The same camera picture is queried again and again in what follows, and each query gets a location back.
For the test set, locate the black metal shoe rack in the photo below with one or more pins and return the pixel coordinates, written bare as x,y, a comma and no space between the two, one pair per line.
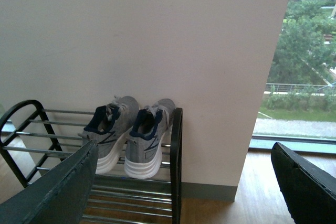
34,140

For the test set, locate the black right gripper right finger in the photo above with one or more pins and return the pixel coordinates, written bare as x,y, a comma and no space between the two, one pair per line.
309,191

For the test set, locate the grey sneaker white sole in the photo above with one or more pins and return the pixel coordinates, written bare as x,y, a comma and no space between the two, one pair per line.
143,154

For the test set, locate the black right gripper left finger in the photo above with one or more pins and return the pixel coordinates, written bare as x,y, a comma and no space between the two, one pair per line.
60,196

